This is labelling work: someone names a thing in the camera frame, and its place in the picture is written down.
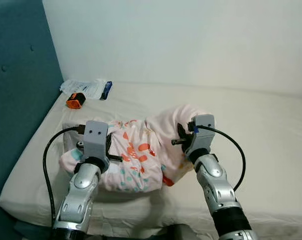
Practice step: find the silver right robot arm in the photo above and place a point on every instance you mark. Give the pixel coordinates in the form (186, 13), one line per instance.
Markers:
(218, 190)

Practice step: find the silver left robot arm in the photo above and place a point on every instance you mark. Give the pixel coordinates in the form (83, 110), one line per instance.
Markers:
(81, 197)

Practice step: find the orange and black device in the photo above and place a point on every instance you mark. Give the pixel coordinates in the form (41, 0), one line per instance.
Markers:
(76, 100)

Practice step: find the clear plastic bag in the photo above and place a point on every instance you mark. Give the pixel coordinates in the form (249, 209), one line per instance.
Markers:
(86, 87)

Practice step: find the cream bed mattress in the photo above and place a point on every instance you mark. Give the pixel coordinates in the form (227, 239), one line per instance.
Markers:
(260, 145)

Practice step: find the dark teal upholstered headboard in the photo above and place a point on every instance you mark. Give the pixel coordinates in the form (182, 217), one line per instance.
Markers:
(21, 75)

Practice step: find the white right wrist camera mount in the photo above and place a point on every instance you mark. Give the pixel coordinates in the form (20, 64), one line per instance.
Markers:
(201, 131)

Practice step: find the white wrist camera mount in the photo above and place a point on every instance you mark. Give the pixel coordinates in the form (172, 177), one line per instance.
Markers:
(96, 137)
(201, 131)

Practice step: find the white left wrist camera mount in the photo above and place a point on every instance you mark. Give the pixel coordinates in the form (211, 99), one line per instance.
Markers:
(96, 137)

